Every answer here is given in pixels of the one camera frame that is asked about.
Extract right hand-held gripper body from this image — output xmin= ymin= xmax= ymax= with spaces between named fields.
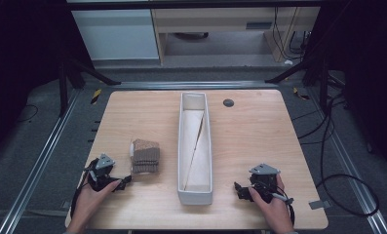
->
xmin=249 ymin=163 xmax=282 ymax=205

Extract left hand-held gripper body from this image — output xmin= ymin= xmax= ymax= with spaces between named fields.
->
xmin=83 ymin=153 xmax=121 ymax=193

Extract brown socks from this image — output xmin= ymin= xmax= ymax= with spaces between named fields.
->
xmin=130 ymin=138 xmax=161 ymax=176

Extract long white storage box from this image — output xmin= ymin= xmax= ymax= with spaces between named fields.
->
xmin=176 ymin=92 xmax=214 ymax=207

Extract person's left hand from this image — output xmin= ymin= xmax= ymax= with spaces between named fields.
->
xmin=66 ymin=179 xmax=123 ymax=234

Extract person's right hand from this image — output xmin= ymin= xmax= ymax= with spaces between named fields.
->
xmin=248 ymin=175 xmax=295 ymax=234

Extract grey tape piece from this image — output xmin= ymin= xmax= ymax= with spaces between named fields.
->
xmin=308 ymin=199 xmax=331 ymax=211

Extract yellow black tape strip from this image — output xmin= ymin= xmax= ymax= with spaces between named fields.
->
xmin=90 ymin=88 xmax=102 ymax=105
xmin=292 ymin=87 xmax=311 ymax=100

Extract black metal stand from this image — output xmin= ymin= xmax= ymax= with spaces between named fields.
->
xmin=264 ymin=55 xmax=346 ymax=113
xmin=57 ymin=55 xmax=122 ymax=117

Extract white cabinet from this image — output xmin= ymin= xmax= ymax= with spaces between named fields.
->
xmin=70 ymin=8 xmax=160 ymax=61

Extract right hand-held gripper cable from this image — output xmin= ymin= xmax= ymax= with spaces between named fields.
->
xmin=268 ymin=191 xmax=296 ymax=227

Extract hand-held gripper cable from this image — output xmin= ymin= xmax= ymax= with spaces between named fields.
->
xmin=69 ymin=160 xmax=99 ymax=219
xmin=268 ymin=191 xmax=296 ymax=227

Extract left hand-held gripper cable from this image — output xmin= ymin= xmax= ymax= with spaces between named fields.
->
xmin=69 ymin=160 xmax=99 ymax=219

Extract aluminium floor rail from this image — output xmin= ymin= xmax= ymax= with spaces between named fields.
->
xmin=111 ymin=80 xmax=280 ymax=92
xmin=0 ymin=89 xmax=82 ymax=234
xmin=306 ymin=87 xmax=387 ymax=234

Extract long black floor cable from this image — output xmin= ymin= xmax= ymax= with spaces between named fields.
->
xmin=291 ymin=92 xmax=380 ymax=218

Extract thin black floor cable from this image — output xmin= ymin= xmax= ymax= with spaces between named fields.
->
xmin=17 ymin=103 xmax=39 ymax=124

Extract black hanging desk cables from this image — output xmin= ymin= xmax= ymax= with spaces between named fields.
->
xmin=272 ymin=7 xmax=312 ymax=61

